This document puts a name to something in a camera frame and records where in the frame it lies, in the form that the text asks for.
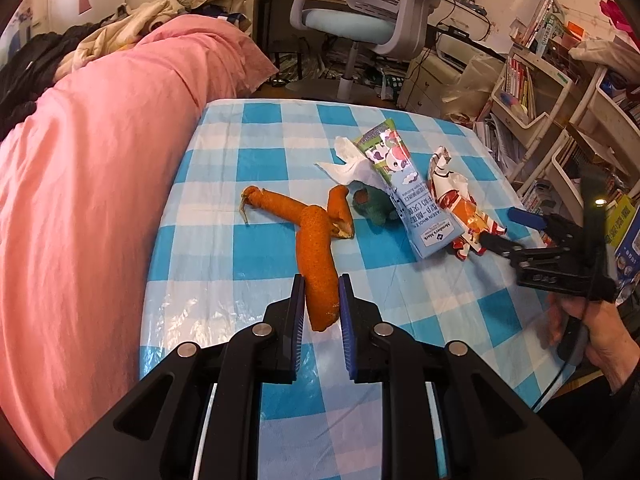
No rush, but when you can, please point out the person's right forearm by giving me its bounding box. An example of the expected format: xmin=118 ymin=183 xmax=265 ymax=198
xmin=537 ymin=370 xmax=640 ymax=480

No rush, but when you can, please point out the red plastic bag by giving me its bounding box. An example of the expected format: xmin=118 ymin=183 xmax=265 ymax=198
xmin=600 ymin=0 xmax=639 ymax=47

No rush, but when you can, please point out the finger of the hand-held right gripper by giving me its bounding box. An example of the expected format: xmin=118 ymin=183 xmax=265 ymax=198
xmin=477 ymin=232 xmax=567 ymax=272
xmin=506 ymin=207 xmax=584 ymax=247

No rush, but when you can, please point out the white bookshelf with books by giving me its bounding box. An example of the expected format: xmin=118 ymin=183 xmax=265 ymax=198
xmin=475 ymin=35 xmax=640 ymax=222

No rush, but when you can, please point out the red white snack wrapper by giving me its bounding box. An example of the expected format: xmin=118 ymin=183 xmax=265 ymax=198
xmin=427 ymin=146 xmax=509 ymax=261

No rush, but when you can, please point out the blue paper bag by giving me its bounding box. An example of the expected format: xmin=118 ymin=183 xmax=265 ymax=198
xmin=614 ymin=212 xmax=640 ymax=294

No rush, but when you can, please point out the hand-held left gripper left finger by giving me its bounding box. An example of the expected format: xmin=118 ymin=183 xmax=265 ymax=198
xmin=55 ymin=274 xmax=307 ymax=480

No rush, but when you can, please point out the white drawer cabinet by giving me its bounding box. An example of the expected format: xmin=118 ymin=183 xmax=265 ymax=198
xmin=400 ymin=52 xmax=467 ymax=121

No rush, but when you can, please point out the short orange peel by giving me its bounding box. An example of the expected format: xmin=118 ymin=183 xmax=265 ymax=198
xmin=326 ymin=185 xmax=357 ymax=239

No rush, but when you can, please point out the yellow box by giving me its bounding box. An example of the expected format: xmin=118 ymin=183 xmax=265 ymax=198
xmin=602 ymin=195 xmax=637 ymax=249

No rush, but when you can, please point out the milk carton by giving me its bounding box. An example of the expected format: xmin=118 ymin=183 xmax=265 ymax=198
xmin=352 ymin=117 xmax=464 ymax=261

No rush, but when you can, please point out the grey office chair blue seat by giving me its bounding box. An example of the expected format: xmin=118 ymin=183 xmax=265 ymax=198
xmin=289 ymin=0 xmax=437 ymax=104

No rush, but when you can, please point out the large clear plastic bag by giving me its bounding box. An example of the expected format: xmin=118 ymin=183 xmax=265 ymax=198
xmin=452 ymin=55 xmax=507 ymax=122

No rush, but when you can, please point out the green frog toy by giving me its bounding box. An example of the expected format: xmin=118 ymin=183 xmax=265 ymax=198
xmin=350 ymin=186 xmax=401 ymax=226

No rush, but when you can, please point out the white printer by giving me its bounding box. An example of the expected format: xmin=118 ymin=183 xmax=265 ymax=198
xmin=435 ymin=35 xmax=506 ymax=74

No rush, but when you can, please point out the person's right hand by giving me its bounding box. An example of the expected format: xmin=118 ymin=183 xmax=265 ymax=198
xmin=545 ymin=292 xmax=640 ymax=392

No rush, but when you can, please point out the long orange peel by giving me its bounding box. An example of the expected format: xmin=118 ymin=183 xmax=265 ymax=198
xmin=241 ymin=186 xmax=343 ymax=332

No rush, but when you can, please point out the white paper napkin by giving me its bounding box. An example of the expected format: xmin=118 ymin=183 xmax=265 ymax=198
xmin=314 ymin=136 xmax=383 ymax=188

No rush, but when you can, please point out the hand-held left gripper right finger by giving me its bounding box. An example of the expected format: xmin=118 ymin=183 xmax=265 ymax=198
xmin=337 ymin=274 xmax=584 ymax=480

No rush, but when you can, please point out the beige clothes pile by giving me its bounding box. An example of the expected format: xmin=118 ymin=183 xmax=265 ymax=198
xmin=57 ymin=0 xmax=189 ymax=74

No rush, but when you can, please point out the beige cloth bundle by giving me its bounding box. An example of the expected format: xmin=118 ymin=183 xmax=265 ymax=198
xmin=570 ymin=39 xmax=640 ymax=69

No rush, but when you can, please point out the blue white checked tablecloth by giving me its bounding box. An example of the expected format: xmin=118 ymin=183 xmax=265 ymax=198
xmin=140 ymin=97 xmax=577 ymax=480

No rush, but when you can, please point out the pink blanket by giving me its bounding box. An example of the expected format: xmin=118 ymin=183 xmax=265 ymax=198
xmin=0 ymin=14 xmax=281 ymax=479

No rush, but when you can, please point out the row of upright books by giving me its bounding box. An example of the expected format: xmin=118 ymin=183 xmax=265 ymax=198
xmin=510 ymin=0 xmax=569 ymax=49

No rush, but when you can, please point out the pile of books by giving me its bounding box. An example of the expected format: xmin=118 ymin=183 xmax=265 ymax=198
xmin=475 ymin=110 xmax=556 ymax=217

